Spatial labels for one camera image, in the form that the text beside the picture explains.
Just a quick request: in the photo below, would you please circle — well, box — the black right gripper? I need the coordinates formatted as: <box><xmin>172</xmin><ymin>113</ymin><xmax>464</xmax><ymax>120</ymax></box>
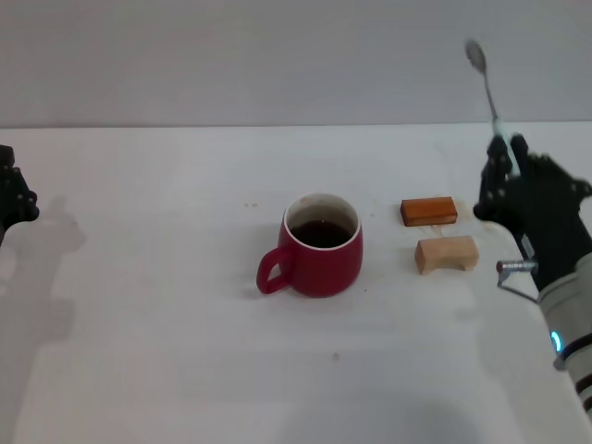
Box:
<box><xmin>472</xmin><ymin>133</ymin><xmax>592</xmax><ymax>292</ymax></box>

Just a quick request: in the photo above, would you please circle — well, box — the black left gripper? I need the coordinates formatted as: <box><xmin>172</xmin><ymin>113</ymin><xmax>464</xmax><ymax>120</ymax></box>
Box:
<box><xmin>0</xmin><ymin>145</ymin><xmax>39</xmax><ymax>246</ymax></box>

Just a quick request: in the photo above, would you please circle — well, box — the metal spoon with blue handle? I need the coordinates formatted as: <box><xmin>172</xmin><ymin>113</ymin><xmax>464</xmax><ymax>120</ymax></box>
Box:
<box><xmin>464</xmin><ymin>39</ymin><xmax>522</xmax><ymax>179</ymax></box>

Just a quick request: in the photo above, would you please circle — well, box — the red ceramic coffee cup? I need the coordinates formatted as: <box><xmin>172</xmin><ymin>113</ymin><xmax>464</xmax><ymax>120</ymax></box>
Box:
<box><xmin>256</xmin><ymin>191</ymin><xmax>364</xmax><ymax>299</ymax></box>

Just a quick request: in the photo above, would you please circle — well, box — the light wooden spoon rest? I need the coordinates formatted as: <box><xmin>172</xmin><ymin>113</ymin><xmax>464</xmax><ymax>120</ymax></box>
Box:
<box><xmin>414</xmin><ymin>234</ymin><xmax>480</xmax><ymax>277</ymax></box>

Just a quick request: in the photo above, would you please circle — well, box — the dark orange wooden block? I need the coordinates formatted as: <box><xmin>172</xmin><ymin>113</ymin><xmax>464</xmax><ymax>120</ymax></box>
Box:
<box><xmin>400</xmin><ymin>196</ymin><xmax>459</xmax><ymax>228</ymax></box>

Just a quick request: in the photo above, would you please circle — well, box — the grey cable with metal plug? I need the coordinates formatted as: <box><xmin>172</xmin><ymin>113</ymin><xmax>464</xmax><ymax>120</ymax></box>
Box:
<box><xmin>496</xmin><ymin>260</ymin><xmax>541</xmax><ymax>304</ymax></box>

